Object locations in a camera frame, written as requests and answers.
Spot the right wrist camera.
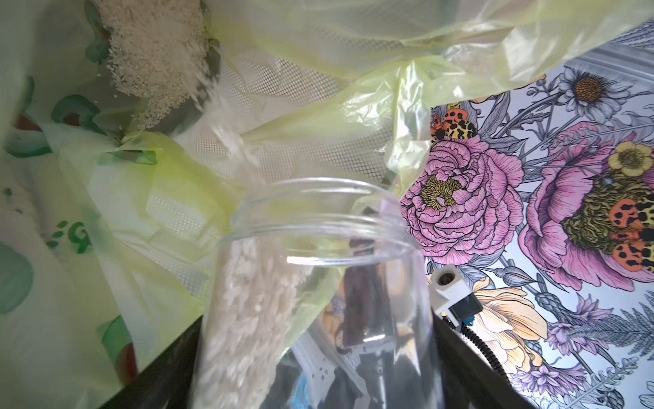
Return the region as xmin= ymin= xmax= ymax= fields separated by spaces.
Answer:
xmin=429 ymin=265 xmax=483 ymax=327

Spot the yellow-green plastic bin bag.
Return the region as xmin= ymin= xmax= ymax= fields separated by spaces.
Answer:
xmin=1 ymin=1 xmax=653 ymax=408

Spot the clear plastic rice jar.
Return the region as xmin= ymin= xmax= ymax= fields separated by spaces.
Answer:
xmin=189 ymin=177 xmax=444 ymax=408

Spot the white rice pile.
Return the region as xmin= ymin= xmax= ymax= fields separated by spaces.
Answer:
xmin=95 ymin=1 xmax=209 ymax=131

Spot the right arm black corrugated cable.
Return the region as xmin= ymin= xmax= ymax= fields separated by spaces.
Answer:
xmin=443 ymin=314 xmax=514 ymax=387

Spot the black mesh trash bin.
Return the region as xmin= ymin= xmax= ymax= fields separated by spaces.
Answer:
xmin=96 ymin=50 xmax=538 ymax=409

